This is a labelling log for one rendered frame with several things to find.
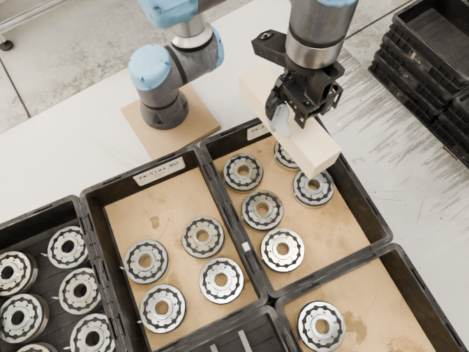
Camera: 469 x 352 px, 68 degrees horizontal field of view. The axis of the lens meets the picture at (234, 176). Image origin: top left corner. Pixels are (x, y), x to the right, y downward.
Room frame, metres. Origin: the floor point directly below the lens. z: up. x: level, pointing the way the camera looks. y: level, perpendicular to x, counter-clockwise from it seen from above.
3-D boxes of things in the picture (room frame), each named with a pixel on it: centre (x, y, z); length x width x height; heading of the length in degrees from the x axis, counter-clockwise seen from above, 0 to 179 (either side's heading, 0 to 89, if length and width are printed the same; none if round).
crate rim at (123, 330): (0.16, 0.15, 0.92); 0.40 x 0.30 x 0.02; 21
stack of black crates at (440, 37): (0.99, -0.91, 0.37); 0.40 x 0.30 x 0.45; 30
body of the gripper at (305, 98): (0.33, -0.12, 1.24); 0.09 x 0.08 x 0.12; 30
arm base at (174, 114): (0.63, 0.21, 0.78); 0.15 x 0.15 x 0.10
